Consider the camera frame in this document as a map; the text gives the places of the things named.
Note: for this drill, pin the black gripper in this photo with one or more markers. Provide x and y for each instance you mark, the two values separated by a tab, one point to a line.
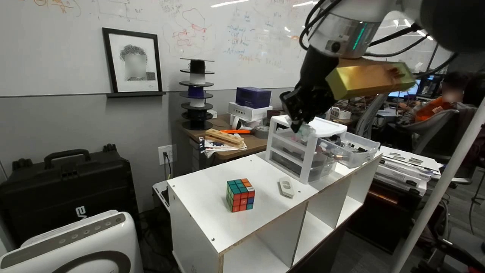
319	76

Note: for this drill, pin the white paper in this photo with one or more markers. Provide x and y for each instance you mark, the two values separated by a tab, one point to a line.
287	187

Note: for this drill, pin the dark blue box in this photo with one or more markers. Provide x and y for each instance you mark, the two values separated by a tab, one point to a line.
252	96

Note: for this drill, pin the white cardboard box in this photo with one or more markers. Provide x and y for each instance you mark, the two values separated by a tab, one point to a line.
248	114

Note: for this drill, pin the brown wooden desk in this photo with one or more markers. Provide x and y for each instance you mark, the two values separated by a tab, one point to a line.
252	144

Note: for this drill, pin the grey chair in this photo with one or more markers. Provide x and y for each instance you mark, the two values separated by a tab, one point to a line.
369	114

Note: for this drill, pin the orange hand tool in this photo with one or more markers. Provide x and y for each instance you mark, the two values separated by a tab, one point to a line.
237	131

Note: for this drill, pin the tan wooden block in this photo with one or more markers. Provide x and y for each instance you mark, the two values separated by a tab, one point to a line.
225	135

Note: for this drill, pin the loose white papers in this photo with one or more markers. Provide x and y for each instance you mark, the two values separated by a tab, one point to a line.
222	150

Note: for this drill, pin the lit blue monitor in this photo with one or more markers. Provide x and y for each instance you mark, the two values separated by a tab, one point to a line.
404	91

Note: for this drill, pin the stack of filament spools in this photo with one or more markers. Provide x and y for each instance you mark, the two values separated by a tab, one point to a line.
198	93

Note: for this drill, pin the Rubik's cube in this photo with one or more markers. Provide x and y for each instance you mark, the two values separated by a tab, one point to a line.
240	194

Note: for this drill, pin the stack of white sheets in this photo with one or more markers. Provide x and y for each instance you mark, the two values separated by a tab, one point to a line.
404	167

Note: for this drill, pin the seated person grey clothes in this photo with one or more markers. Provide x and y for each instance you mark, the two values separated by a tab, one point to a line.
430	129

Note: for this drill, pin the orange object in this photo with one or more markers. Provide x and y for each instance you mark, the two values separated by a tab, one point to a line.
434	106

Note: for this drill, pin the white cube shelf unit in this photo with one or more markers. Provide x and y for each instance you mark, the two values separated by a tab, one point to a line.
202	202

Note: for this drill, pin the white slanted pole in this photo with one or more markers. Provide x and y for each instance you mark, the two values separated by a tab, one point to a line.
440	187

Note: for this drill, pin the black picture ledge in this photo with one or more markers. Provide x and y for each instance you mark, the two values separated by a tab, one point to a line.
134	94

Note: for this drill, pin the black framed picture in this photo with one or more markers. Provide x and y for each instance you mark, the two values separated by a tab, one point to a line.
133	61

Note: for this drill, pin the white air purifier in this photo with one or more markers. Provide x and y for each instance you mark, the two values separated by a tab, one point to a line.
124	243

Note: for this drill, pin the black hard carry case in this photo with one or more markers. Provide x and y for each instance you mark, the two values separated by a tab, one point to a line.
66	197

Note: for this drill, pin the grey duct tape roll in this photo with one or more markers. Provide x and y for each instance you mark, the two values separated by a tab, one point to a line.
262	131

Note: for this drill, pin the wall whiteboard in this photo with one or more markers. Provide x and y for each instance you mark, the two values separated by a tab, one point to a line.
228	35

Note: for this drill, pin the white wall outlet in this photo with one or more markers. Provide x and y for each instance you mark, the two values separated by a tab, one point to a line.
166	152

